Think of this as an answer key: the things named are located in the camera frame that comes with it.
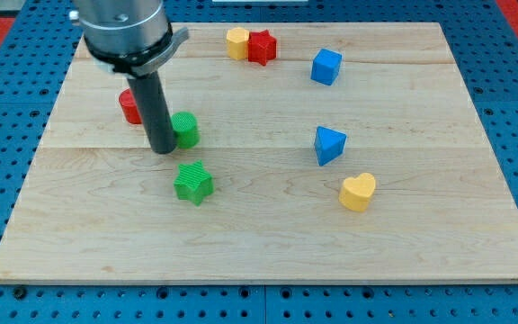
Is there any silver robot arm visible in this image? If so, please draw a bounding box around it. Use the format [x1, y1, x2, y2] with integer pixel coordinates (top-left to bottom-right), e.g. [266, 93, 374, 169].
[68, 0, 189, 78]

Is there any wooden board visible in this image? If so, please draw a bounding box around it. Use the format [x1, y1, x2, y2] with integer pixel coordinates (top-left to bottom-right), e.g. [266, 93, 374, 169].
[0, 22, 518, 285]

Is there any green star block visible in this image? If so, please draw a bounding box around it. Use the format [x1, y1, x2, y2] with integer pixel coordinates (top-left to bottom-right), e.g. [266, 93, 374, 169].
[174, 160, 214, 206]

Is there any blue triangle block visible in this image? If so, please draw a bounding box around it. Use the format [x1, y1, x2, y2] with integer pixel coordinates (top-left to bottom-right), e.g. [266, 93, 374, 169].
[314, 126, 347, 167]

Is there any green cylinder block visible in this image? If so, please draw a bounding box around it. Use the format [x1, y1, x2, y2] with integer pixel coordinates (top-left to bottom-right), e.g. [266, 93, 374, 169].
[171, 112, 200, 149]

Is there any yellow heart block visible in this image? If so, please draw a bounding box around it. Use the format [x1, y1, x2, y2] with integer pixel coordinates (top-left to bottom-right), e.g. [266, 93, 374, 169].
[338, 173, 376, 212]

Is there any red star block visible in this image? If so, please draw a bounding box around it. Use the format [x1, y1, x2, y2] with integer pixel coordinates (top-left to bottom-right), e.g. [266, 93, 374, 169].
[247, 30, 277, 66]

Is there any blue cube block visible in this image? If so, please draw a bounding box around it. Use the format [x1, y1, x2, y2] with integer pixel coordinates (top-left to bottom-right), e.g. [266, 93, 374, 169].
[310, 49, 343, 86]

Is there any yellow hexagon block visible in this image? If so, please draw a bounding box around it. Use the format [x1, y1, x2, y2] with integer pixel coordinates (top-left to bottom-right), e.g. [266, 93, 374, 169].
[226, 27, 250, 60]

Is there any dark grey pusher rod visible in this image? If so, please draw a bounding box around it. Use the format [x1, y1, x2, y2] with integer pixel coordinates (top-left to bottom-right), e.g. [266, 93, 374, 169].
[128, 72, 176, 154]

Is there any red cylinder block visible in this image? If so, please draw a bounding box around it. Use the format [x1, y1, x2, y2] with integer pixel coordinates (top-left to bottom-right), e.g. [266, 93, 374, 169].
[118, 88, 142, 124]

